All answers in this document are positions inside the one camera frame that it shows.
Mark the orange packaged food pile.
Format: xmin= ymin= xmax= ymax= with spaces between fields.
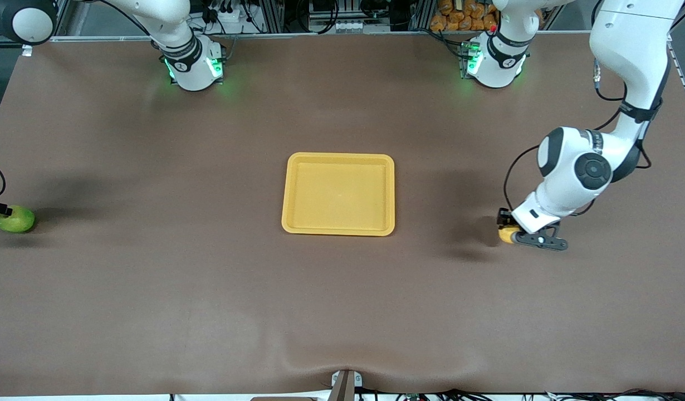
xmin=430 ymin=0 xmax=499 ymax=32

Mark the silver table edge rail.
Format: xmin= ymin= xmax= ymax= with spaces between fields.
xmin=28 ymin=31 xmax=663 ymax=42

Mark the yellow plastic tray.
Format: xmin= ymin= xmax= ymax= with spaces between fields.
xmin=281 ymin=152 xmax=396 ymax=237

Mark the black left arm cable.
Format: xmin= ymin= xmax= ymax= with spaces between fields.
xmin=503 ymin=56 xmax=655 ymax=218

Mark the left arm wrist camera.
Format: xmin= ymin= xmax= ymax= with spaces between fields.
xmin=514 ymin=226 xmax=569 ymax=252

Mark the silver aluminium frame post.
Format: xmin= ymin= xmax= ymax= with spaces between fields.
xmin=259 ymin=0 xmax=286 ymax=34
xmin=409 ymin=0 xmax=433 ymax=32

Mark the green apple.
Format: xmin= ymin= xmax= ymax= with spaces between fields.
xmin=0 ymin=206 xmax=36 ymax=233

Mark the white power strip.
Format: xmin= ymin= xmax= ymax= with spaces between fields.
xmin=206 ymin=4 xmax=244 ymax=26

